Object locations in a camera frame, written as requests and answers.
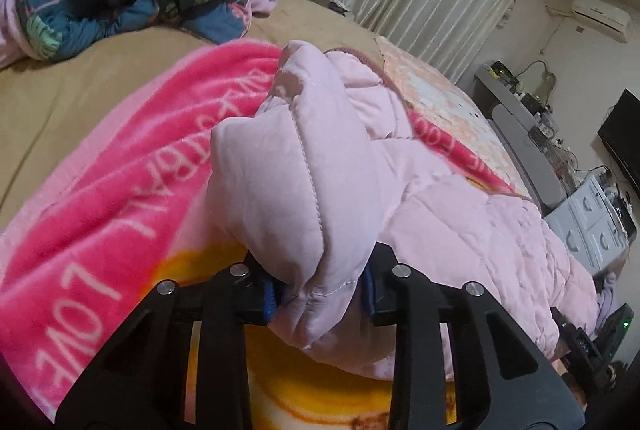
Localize pink quilted jacket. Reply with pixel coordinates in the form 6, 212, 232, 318
208, 42, 599, 380

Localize purple clothes on floor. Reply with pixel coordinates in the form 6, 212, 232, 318
596, 272, 620, 332

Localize white drawer cabinet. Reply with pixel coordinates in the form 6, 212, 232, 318
544, 172, 638, 276

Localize pink football fleece blanket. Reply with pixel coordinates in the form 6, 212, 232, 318
0, 37, 532, 430

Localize black television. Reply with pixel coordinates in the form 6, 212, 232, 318
598, 89, 640, 195

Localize peach patterned bed cover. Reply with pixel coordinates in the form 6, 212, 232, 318
376, 36, 536, 208

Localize tan bed sheet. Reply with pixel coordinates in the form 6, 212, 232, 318
1, 0, 383, 224

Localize white air conditioner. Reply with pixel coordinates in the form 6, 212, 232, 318
570, 0, 632, 44

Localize grey wall-mounted desk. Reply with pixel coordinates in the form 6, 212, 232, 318
472, 65, 567, 216

